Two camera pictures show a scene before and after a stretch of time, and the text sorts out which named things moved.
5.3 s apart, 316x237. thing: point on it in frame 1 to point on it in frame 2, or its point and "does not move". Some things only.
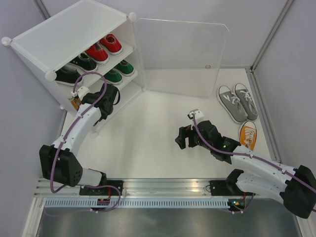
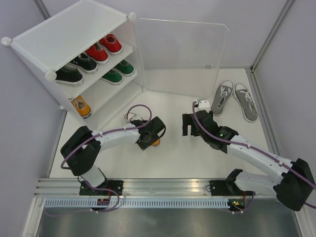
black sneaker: [84, 62] does not move
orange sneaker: [248, 134] to [156, 143]
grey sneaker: [231, 103] to [224, 92]
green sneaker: [125, 68] does not move
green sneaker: [114, 76] does not move
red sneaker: [112, 44] does not move
